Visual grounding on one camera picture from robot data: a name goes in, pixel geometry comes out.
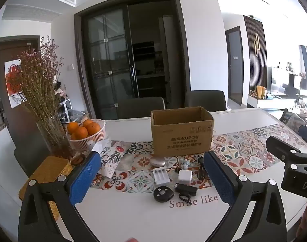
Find white power adapter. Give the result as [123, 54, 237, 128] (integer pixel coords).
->
[178, 170, 193, 184]

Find small black device with strap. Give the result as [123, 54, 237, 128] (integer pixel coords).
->
[174, 183, 197, 202]

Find white tv cabinet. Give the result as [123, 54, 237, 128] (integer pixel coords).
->
[247, 94, 295, 110]

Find woven straw placemat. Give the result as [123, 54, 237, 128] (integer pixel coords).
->
[18, 155, 73, 222]

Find silver oval case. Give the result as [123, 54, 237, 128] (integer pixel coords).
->
[150, 156, 166, 168]

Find floral tissue pouch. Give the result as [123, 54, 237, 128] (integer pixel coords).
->
[91, 140, 132, 179]

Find cluttered shoe shelf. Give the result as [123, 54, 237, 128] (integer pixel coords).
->
[55, 81, 89, 123]

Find slatted wall panel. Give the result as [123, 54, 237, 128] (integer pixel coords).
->
[244, 15, 268, 99]

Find brown cardboard box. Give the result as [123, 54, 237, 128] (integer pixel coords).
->
[150, 106, 215, 157]

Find dark glass sliding door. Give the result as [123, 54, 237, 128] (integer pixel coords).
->
[75, 0, 190, 120]

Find chair with patterned cloth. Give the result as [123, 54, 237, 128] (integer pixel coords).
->
[280, 109, 307, 131]

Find white battery charger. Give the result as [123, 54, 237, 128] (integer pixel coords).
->
[153, 167, 170, 186]

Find red and white door poster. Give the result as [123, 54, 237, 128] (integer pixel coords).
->
[6, 58, 28, 109]

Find glass vase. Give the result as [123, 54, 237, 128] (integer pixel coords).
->
[37, 115, 74, 158]

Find brown wooden door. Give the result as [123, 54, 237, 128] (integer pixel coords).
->
[0, 36, 41, 131]

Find white fruit basket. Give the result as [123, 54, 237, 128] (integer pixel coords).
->
[67, 119, 106, 152]

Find round wooden coaster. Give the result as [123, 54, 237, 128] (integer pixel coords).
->
[70, 155, 87, 167]

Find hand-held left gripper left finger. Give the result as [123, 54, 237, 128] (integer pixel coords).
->
[17, 151, 101, 242]

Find patterned table runner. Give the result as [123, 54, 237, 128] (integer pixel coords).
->
[89, 123, 305, 193]

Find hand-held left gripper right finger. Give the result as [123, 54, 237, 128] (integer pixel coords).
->
[203, 151, 288, 242]

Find television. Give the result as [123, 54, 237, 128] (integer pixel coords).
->
[270, 67, 302, 95]

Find black cable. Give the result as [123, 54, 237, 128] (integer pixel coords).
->
[195, 155, 209, 180]

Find dark dining chair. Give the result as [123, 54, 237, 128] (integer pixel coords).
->
[116, 96, 166, 120]
[13, 131, 52, 178]
[184, 90, 228, 112]

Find dark hallway door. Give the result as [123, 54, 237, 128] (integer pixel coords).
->
[225, 28, 244, 106]

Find black round cable reel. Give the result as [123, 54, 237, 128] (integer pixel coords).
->
[153, 187, 175, 203]

